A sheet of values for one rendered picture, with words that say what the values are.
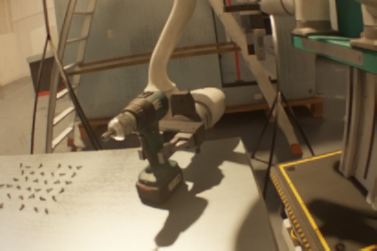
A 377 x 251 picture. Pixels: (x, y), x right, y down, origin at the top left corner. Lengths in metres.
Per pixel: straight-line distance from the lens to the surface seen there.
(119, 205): 0.65
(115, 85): 2.78
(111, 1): 2.72
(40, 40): 6.43
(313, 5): 1.05
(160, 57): 0.85
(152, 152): 0.60
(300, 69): 2.73
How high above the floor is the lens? 1.03
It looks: 18 degrees down
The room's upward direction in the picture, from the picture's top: 8 degrees counter-clockwise
